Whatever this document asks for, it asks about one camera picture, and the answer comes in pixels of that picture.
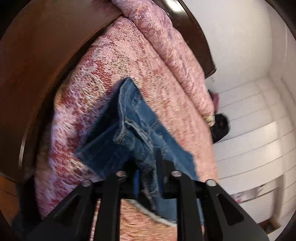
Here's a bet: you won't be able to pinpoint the pink rolled quilt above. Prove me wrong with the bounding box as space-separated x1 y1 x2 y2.
112 1 215 126

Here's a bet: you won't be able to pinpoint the dark wooden headboard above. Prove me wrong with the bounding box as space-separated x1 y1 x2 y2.
154 0 216 78

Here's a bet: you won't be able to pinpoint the blue denim jeans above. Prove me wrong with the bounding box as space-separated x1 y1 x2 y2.
76 77 198 225

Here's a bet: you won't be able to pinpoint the black cloth item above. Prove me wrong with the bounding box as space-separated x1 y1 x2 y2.
208 90 230 144

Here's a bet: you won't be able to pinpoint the dark wooden bed frame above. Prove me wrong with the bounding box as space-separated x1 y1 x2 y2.
0 0 123 227

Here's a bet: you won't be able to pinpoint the white drawer cabinet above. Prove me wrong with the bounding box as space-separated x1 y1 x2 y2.
214 77 295 223

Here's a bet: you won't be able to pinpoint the pink red patterned bedspread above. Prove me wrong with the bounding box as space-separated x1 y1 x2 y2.
34 16 219 241

